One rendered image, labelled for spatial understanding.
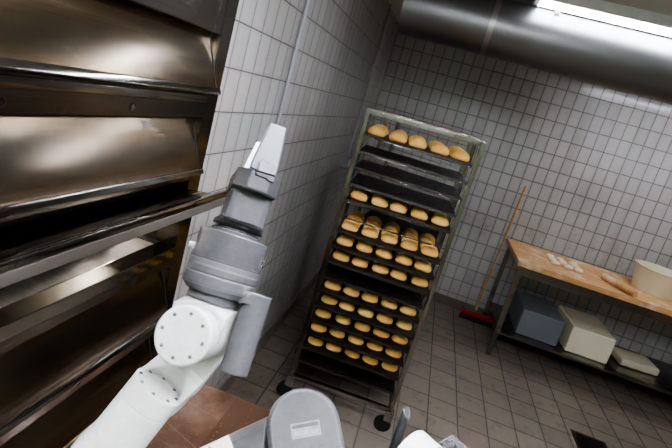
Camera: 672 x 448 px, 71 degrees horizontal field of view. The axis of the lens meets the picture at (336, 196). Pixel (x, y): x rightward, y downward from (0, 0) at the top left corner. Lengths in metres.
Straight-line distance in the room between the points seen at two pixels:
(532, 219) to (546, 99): 1.16
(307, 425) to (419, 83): 4.41
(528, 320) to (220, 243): 4.15
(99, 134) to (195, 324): 0.76
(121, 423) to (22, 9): 0.70
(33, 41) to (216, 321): 0.64
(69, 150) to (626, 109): 4.69
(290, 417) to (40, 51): 0.75
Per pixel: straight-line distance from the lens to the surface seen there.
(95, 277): 1.43
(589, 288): 4.41
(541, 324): 4.62
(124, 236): 1.13
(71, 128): 1.17
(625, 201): 5.22
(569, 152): 5.03
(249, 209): 0.57
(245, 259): 0.57
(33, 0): 1.04
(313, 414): 0.69
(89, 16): 1.14
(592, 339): 4.75
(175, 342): 0.56
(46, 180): 1.11
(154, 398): 0.61
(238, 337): 0.58
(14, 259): 0.93
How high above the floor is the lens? 1.83
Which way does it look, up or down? 12 degrees down
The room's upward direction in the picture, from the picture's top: 16 degrees clockwise
